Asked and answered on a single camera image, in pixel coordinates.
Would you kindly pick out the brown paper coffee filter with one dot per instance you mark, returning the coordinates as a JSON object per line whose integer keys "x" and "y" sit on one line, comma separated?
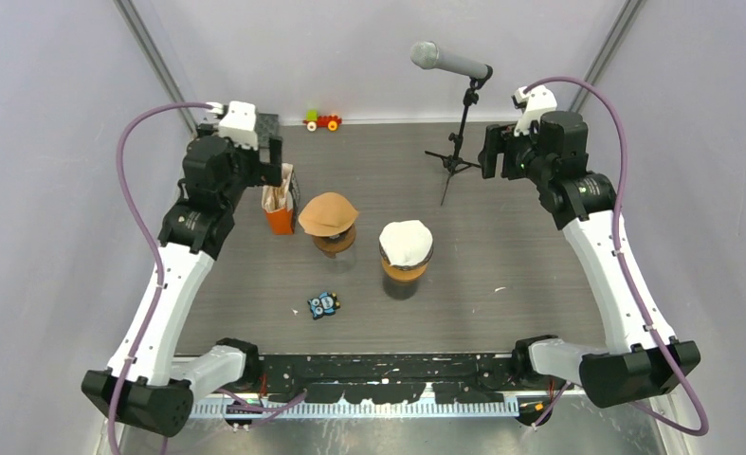
{"x": 327, "y": 215}

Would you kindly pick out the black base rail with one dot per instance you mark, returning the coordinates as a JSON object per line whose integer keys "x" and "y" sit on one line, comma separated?
{"x": 388, "y": 379}

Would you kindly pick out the orange coffee filter bag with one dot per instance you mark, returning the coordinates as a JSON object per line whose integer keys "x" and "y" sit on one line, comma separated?
{"x": 281, "y": 204}

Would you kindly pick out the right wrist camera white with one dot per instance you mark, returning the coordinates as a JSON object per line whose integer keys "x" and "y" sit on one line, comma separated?
{"x": 533, "y": 104}

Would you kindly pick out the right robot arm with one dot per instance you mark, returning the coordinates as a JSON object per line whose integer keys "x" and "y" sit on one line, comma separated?
{"x": 640, "y": 346}

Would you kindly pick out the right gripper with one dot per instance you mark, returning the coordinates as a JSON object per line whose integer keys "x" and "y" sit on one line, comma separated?
{"x": 498, "y": 141}

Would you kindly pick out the dark grey studded plate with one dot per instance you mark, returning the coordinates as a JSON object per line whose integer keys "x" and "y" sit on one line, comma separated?
{"x": 266, "y": 126}

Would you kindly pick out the dark glass carafe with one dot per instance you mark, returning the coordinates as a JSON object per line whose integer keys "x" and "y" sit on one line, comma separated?
{"x": 398, "y": 290}

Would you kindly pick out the black microphone tripod stand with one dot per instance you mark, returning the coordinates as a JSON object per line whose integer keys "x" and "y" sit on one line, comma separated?
{"x": 454, "y": 163}

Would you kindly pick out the white paper coffee filter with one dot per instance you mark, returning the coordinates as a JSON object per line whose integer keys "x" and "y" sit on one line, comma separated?
{"x": 406, "y": 236}

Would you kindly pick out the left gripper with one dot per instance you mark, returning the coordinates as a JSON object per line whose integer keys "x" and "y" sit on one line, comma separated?
{"x": 271, "y": 171}

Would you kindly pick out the grey ribbed dripper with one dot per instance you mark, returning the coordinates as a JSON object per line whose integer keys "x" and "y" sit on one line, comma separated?
{"x": 405, "y": 261}

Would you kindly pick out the toy train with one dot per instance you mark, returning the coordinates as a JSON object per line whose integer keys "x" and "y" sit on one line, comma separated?
{"x": 314, "y": 120}

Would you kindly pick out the grey microphone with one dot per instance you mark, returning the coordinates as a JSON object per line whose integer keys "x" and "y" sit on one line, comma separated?
{"x": 429, "y": 56}

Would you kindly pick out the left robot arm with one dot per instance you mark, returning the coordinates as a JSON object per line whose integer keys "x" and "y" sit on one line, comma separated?
{"x": 140, "y": 387}

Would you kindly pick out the blue owl toy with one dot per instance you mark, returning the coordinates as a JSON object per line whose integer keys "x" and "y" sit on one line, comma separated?
{"x": 325, "y": 304}

